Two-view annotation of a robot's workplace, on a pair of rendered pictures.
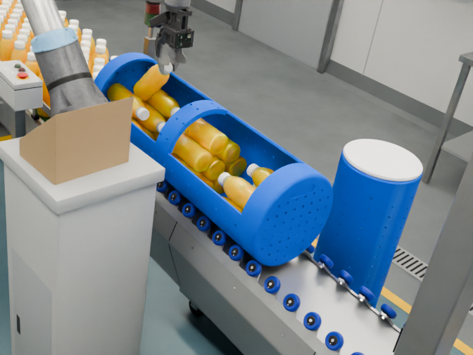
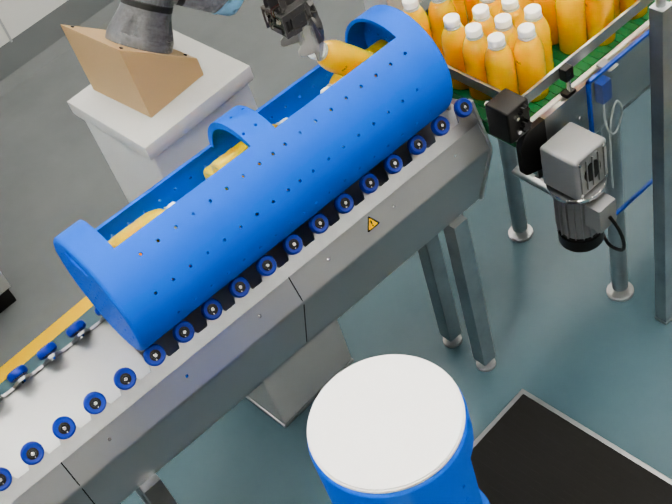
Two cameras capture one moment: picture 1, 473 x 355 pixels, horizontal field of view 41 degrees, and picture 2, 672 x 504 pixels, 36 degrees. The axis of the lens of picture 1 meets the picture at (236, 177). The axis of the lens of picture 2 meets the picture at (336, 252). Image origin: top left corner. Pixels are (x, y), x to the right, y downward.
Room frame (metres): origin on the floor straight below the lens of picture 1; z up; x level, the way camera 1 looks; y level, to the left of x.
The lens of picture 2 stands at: (2.28, -1.48, 2.52)
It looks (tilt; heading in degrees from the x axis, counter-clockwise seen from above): 46 degrees down; 107
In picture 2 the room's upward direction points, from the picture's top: 19 degrees counter-clockwise
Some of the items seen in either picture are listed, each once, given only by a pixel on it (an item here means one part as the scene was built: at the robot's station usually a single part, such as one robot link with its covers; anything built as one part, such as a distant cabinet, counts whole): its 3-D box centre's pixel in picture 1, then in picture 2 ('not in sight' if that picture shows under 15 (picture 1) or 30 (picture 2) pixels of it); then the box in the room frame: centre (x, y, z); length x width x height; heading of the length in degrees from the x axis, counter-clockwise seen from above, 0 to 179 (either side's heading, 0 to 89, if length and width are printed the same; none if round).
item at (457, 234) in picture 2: not in sight; (471, 297); (2.05, 0.36, 0.31); 0.06 x 0.06 x 0.63; 44
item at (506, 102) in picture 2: not in sight; (507, 117); (2.22, 0.35, 0.95); 0.10 x 0.07 x 0.10; 134
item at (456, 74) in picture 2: not in sight; (454, 73); (2.11, 0.51, 0.96); 0.40 x 0.01 x 0.03; 134
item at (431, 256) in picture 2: not in sight; (435, 273); (1.95, 0.46, 0.31); 0.06 x 0.06 x 0.63; 44
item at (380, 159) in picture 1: (382, 159); (385, 420); (1.96, -0.49, 1.03); 0.28 x 0.28 x 0.01
